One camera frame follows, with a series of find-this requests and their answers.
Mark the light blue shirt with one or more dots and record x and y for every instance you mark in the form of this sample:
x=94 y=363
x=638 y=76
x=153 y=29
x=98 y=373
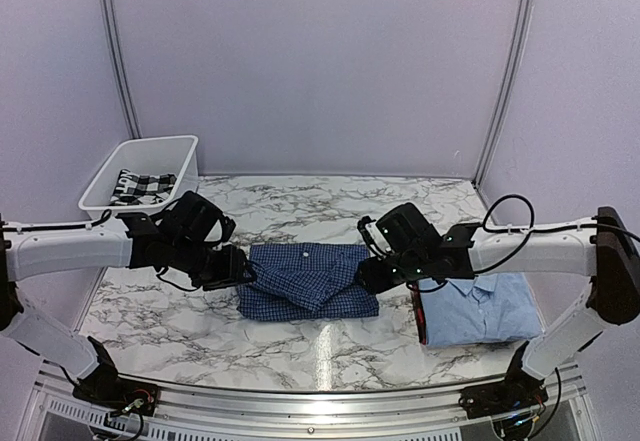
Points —
x=495 y=308

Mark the white plastic bin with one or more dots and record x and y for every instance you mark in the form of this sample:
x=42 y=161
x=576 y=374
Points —
x=147 y=156

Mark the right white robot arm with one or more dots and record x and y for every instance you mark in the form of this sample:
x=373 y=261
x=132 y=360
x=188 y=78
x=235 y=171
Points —
x=598 y=248

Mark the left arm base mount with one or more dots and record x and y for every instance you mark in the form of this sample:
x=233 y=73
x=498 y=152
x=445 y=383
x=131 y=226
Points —
x=115 y=391

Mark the dark blue checked shirt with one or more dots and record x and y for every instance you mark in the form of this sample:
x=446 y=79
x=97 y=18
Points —
x=306 y=281

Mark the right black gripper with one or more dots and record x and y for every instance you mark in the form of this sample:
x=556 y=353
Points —
x=374 y=282

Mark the red black plaid shirt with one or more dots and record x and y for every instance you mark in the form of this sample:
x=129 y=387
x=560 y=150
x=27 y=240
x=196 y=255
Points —
x=419 y=317

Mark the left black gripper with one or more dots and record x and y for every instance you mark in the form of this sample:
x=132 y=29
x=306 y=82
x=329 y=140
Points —
x=230 y=272

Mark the black white checked shirt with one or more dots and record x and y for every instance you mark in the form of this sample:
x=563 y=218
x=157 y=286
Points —
x=135 y=189

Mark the aluminium front frame rail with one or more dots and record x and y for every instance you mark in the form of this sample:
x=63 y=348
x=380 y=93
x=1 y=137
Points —
x=185 y=412

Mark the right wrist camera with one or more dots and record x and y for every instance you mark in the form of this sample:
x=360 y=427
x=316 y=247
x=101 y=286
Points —
x=364 y=229

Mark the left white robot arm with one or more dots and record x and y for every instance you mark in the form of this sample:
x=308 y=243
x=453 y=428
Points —
x=28 y=251

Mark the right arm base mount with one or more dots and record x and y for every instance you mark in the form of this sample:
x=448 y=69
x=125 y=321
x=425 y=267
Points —
x=517 y=390

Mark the right corner wall post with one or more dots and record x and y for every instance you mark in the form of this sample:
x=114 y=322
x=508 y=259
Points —
x=515 y=54

